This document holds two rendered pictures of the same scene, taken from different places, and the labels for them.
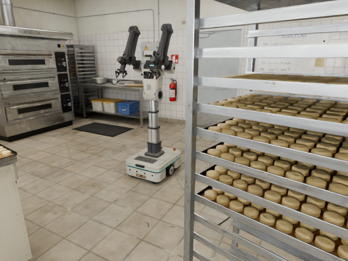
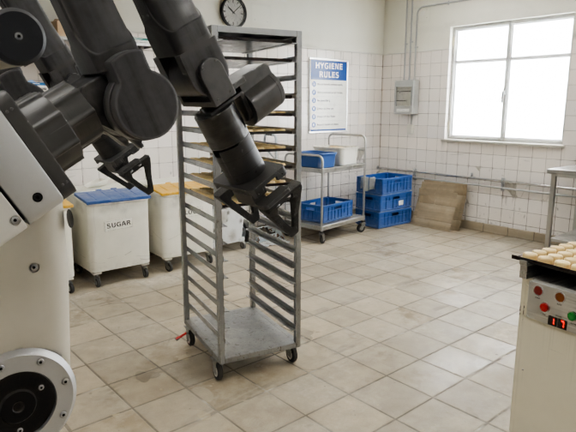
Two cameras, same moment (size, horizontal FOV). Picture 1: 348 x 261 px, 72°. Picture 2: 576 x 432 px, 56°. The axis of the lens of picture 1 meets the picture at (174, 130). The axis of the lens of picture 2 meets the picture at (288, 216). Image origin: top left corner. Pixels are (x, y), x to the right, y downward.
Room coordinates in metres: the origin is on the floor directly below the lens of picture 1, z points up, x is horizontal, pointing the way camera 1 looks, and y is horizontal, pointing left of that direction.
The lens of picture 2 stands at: (3.53, 0.93, 1.46)
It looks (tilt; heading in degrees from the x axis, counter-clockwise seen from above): 11 degrees down; 201
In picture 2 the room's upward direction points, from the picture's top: straight up
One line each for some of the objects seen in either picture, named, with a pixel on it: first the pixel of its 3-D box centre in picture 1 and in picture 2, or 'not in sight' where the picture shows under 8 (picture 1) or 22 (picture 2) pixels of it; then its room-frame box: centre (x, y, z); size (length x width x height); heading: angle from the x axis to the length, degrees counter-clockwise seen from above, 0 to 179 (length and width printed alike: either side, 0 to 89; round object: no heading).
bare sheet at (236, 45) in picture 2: not in sight; (233, 45); (0.79, -0.45, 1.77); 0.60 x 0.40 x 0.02; 49
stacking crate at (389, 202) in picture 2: not in sight; (383, 200); (-3.13, -0.37, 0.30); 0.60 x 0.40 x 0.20; 152
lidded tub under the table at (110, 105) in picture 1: (114, 105); not in sight; (5.96, 1.50, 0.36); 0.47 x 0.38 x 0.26; 152
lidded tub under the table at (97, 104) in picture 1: (102, 104); not in sight; (6.15, 1.86, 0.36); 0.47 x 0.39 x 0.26; 150
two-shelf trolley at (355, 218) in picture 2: not in sight; (326, 185); (-2.34, -0.88, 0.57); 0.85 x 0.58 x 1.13; 159
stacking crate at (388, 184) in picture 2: not in sight; (384, 183); (-3.13, -0.37, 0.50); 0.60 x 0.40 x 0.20; 154
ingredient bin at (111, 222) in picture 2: not in sight; (108, 231); (-0.18, -2.16, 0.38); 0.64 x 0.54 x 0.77; 61
